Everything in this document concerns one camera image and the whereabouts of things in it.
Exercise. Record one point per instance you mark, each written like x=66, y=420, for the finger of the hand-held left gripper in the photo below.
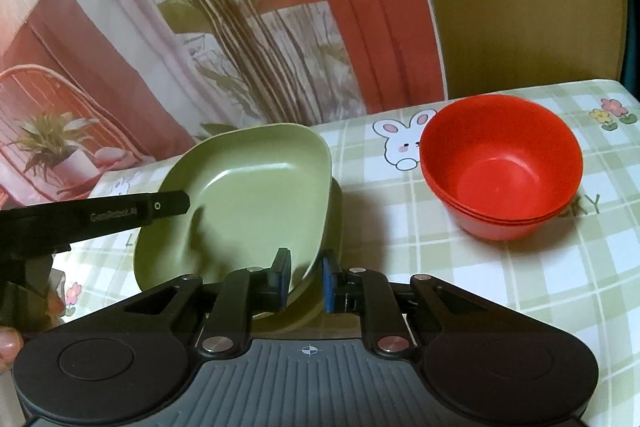
x=115, y=217

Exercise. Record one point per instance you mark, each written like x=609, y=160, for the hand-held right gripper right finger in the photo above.
x=330, y=282

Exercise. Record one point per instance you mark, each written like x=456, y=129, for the person's left hand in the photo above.
x=9, y=344

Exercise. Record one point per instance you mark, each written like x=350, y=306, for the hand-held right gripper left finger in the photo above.
x=281, y=277

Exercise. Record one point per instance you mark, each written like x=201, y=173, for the checked bunny tablecloth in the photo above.
x=500, y=287

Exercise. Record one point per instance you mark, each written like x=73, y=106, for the printed backdrop cloth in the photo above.
x=150, y=32

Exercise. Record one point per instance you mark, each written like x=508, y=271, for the green square plate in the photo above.
x=240, y=187
x=336, y=217

